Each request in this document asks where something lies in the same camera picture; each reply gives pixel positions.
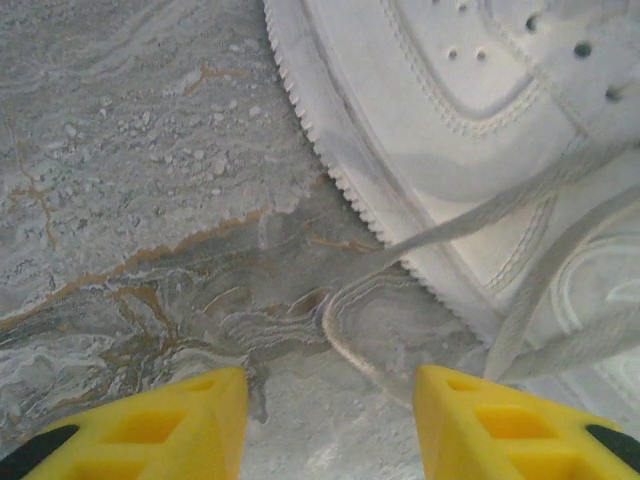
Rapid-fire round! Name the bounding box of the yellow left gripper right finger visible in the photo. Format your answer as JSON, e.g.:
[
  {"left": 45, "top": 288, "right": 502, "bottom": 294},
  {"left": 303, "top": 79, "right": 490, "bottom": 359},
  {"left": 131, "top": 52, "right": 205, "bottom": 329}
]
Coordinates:
[{"left": 412, "top": 363, "right": 640, "bottom": 480}]

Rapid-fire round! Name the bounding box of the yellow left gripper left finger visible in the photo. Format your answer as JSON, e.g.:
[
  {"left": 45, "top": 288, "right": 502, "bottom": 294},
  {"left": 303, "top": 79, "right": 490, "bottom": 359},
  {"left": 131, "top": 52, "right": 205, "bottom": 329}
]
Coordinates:
[{"left": 0, "top": 366, "right": 250, "bottom": 480}]

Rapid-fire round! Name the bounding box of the white shoelace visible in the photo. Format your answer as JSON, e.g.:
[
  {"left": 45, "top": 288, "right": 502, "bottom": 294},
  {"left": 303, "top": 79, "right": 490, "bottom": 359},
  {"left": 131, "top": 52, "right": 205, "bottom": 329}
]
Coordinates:
[{"left": 321, "top": 139, "right": 640, "bottom": 401}]

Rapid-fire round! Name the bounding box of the white sneaker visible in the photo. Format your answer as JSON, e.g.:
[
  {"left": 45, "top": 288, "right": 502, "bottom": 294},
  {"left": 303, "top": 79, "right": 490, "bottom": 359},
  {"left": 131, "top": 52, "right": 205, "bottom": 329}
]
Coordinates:
[{"left": 262, "top": 0, "right": 640, "bottom": 431}]

